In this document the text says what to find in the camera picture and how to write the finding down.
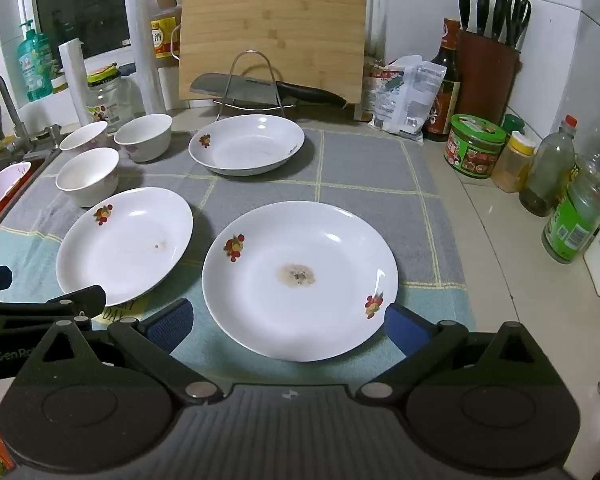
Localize red plastic basin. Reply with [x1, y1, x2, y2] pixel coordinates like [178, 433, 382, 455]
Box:
[0, 161, 32, 233]

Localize red-capped glass bottle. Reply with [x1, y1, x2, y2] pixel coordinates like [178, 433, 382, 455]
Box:
[519, 115, 578, 217]

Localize green lidded tin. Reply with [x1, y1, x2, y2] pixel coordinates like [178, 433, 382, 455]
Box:
[444, 114, 507, 180]

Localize black-handled kitchen knife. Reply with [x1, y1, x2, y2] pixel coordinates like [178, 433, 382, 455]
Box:
[190, 73, 348, 110]

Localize black-handled scissors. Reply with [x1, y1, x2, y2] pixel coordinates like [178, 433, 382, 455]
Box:
[505, 0, 532, 51]

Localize white paper roll, short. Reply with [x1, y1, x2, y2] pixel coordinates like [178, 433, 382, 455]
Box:
[58, 38, 95, 128]

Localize metal wire rack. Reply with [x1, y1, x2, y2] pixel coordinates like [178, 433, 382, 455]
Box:
[211, 50, 297, 111]

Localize grey checked dish mat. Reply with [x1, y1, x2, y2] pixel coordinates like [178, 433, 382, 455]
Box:
[0, 127, 476, 381]

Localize white paper roll, tall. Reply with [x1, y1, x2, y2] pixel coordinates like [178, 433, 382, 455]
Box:
[125, 0, 167, 116]

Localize white printed food bag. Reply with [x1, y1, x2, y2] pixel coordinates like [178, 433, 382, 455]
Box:
[372, 55, 448, 143]

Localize white floral bowl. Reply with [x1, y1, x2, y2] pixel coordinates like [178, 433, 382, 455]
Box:
[59, 121, 109, 153]
[114, 113, 173, 163]
[56, 147, 120, 208]

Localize dark soy sauce bottle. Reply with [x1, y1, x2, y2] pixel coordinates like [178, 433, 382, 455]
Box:
[422, 17, 462, 142]

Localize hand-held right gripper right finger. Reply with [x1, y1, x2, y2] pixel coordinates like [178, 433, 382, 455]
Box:
[356, 303, 551, 406]

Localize yellow-capped spice jar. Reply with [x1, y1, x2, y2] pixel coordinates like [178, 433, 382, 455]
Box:
[491, 131, 537, 193]

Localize metal faucet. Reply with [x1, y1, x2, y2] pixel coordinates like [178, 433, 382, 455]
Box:
[0, 72, 33, 153]

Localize brown cooking wine bottle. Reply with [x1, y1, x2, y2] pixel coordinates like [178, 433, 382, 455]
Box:
[149, 0, 182, 68]

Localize brown knife block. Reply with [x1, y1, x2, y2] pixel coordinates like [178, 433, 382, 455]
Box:
[455, 29, 522, 126]

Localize bamboo cutting board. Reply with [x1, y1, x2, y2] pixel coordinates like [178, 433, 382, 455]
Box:
[178, 0, 368, 111]

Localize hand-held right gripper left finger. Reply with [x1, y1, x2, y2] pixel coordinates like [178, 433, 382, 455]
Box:
[27, 298, 226, 406]

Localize green dish soap bottle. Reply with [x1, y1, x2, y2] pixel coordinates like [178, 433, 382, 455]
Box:
[17, 19, 55, 102]

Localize green-labelled plastic bottle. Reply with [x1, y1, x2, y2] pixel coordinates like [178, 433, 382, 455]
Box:
[542, 160, 600, 264]

